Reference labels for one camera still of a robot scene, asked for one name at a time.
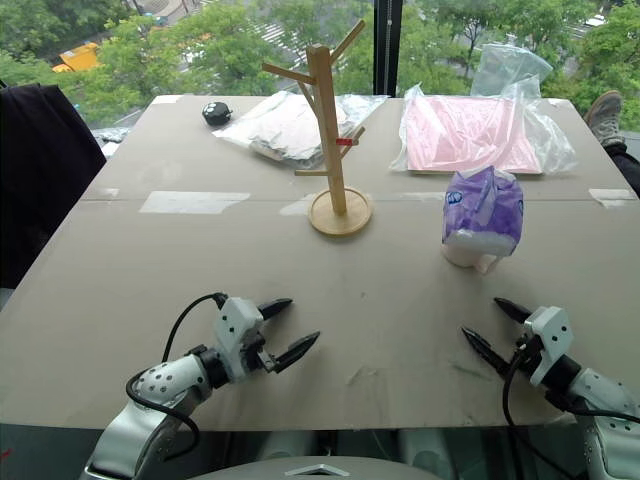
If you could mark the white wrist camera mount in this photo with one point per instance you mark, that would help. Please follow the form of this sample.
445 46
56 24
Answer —
235 330
552 331

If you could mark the purple tissue pack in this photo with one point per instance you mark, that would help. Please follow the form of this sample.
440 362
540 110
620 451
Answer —
480 210

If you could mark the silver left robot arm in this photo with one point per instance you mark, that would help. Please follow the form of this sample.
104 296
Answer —
160 381

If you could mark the pink sheet in plastic bag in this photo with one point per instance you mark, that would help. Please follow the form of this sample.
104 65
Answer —
547 130

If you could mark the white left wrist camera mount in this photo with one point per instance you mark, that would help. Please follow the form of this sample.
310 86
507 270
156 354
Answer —
235 330

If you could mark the dark trouser leg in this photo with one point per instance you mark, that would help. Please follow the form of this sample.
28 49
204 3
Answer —
627 165

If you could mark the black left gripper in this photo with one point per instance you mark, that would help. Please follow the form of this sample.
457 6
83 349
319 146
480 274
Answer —
261 354

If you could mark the grey robot torso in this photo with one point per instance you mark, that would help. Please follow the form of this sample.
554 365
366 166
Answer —
315 470

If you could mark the black garment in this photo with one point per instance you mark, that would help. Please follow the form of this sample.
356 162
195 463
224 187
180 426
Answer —
45 175

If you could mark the plastic bag with white cloth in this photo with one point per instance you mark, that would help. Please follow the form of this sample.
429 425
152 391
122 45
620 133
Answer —
285 127

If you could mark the small black round object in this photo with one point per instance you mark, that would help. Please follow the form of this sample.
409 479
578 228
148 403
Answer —
215 113

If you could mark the black window frame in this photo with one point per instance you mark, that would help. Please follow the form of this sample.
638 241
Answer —
388 45

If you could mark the grey shoe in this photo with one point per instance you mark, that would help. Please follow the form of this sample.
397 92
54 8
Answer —
605 115

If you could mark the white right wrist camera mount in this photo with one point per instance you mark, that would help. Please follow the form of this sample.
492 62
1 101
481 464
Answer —
552 331

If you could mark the yellow vehicle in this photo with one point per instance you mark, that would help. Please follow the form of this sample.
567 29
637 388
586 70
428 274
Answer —
77 57

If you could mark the clear plastic bag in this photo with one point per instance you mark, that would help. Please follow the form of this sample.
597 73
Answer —
507 65

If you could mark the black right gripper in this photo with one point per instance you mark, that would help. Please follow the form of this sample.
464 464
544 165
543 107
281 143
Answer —
525 357

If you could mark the wooden mug tree stand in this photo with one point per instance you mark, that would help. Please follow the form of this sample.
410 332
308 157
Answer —
327 150

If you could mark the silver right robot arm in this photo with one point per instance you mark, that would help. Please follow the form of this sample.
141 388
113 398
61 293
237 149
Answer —
606 396

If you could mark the clear tape patch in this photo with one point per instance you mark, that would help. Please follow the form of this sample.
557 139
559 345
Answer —
612 197
192 202

